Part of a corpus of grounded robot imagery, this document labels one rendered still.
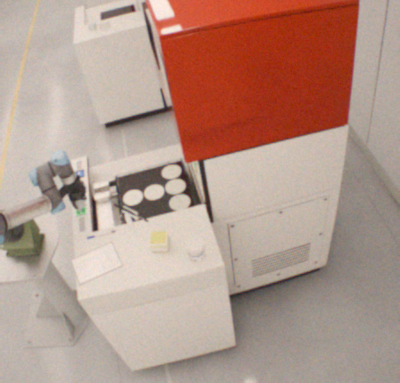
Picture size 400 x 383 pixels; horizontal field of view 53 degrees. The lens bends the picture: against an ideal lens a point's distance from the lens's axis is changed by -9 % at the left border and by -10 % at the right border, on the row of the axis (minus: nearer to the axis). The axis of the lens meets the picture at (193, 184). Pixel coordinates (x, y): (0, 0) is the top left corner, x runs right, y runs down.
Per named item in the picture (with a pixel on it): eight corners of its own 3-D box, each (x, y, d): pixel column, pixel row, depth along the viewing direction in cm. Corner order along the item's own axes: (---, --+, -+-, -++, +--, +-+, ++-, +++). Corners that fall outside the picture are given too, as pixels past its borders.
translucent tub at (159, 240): (170, 239, 185) (168, 229, 181) (169, 253, 180) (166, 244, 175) (154, 239, 186) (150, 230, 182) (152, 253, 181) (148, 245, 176)
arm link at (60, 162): (45, 154, 180) (63, 145, 182) (54, 171, 188) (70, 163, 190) (50, 163, 175) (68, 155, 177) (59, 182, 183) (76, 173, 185)
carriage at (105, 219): (110, 187, 229) (109, 183, 227) (117, 240, 204) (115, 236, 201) (95, 190, 229) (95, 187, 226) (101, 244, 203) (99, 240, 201)
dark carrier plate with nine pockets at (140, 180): (181, 161, 229) (181, 160, 228) (195, 209, 205) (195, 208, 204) (117, 178, 227) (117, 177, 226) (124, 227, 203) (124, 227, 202)
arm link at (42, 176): (37, 194, 175) (59, 183, 178) (26, 170, 175) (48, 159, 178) (38, 195, 183) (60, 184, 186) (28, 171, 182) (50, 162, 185)
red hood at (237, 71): (281, 43, 239) (278, -56, 196) (348, 124, 182) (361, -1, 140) (154, 70, 234) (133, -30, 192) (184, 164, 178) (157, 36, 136)
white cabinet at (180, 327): (200, 230, 309) (182, 143, 251) (237, 351, 242) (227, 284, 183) (113, 252, 305) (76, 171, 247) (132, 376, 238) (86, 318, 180)
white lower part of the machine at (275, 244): (284, 186, 327) (284, 97, 268) (325, 272, 270) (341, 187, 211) (194, 210, 323) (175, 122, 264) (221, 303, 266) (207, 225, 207)
